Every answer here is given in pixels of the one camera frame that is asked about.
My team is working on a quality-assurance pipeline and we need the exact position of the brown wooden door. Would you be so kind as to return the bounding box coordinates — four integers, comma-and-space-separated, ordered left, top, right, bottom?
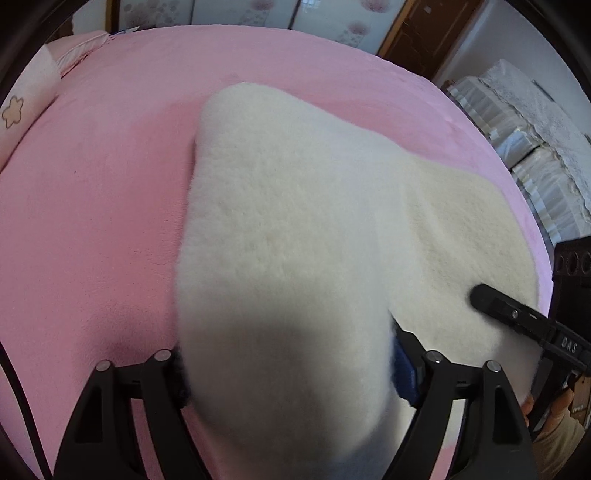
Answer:
376, 0, 486, 78

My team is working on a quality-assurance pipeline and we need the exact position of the pink pillow with flower print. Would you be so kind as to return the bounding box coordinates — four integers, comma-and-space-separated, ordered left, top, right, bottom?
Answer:
0, 44, 63, 168

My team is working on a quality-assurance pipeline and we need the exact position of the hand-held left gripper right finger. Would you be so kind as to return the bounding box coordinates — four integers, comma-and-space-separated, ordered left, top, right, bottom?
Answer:
383, 314, 539, 480

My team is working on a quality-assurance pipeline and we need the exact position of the white fleece garment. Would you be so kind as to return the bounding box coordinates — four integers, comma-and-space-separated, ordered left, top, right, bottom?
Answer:
173, 83, 550, 480

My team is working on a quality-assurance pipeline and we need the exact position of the black cable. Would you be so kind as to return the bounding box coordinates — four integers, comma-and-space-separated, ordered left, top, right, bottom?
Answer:
0, 342, 52, 480

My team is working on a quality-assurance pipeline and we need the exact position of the person's right hand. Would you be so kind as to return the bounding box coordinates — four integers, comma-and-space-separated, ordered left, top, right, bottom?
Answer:
521, 387, 579, 435

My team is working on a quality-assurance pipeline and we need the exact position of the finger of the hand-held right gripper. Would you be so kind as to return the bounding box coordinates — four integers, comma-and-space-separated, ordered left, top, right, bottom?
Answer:
468, 282, 555, 345

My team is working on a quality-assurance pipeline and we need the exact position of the striped folded bedding pile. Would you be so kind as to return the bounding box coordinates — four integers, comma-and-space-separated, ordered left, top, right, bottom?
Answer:
442, 59, 591, 256

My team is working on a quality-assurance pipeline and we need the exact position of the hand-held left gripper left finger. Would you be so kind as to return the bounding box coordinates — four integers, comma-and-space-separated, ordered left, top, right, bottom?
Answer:
54, 350, 208, 480

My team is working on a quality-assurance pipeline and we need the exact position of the pink pillow with orange print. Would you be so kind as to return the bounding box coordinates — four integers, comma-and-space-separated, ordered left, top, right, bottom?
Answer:
46, 30, 112, 78

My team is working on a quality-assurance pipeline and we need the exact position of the pink bed sheet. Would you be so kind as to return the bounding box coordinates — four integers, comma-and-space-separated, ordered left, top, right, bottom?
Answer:
0, 25, 555, 480

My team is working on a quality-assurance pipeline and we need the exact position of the floral sliding door wardrobe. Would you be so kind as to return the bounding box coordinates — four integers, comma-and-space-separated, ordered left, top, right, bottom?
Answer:
111, 0, 416, 52

